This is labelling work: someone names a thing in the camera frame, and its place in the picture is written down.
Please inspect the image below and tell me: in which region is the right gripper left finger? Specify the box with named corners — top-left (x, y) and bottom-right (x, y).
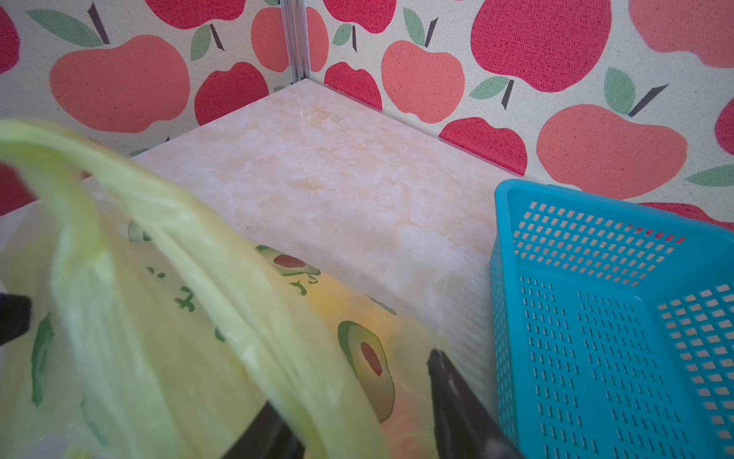
top-left (222, 403), bottom-right (305, 459)

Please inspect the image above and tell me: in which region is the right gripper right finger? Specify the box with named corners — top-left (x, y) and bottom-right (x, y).
top-left (427, 349), bottom-right (523, 459)

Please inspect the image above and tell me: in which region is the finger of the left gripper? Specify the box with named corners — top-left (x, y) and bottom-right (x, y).
top-left (0, 293), bottom-right (32, 346)

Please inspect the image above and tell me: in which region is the yellow plastic bag with fruit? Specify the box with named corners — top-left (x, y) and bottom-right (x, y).
top-left (1, 120), bottom-right (443, 458)

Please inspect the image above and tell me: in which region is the turquoise plastic basket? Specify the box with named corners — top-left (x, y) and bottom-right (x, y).
top-left (490, 180), bottom-right (733, 458)

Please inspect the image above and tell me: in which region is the left aluminium frame post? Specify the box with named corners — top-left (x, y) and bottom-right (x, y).
top-left (279, 0), bottom-right (311, 83)

